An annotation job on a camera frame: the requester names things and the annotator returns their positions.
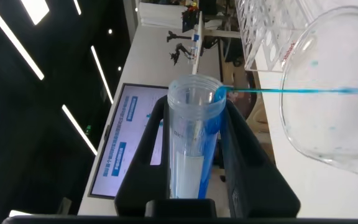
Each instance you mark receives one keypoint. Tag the long ceiling light strip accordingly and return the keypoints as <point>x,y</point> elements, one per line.
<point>14,43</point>
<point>79,129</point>

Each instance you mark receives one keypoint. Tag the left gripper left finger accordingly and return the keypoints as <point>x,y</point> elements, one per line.
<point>138,180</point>

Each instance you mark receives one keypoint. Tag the square ceiling light panel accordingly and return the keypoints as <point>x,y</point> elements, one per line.
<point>36,9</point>

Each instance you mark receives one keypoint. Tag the white standing desk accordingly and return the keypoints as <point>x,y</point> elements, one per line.
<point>199,56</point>

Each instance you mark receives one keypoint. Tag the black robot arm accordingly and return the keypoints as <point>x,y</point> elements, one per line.
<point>179,51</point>

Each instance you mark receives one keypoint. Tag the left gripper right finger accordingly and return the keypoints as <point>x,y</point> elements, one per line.
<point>256,180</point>

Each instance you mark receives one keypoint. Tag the small blue paper cup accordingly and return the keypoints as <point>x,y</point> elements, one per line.
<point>195,37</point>

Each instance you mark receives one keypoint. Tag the clear glass beaker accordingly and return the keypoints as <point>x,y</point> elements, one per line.
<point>328,109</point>

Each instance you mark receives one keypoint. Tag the large wall display screen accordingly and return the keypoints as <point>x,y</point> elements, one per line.
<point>123,146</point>

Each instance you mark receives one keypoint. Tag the clear plastic test tube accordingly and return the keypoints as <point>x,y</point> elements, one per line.
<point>191,130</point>

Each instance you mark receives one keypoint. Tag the clear acrylic test tube rack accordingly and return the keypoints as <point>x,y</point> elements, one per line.
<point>259,31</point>

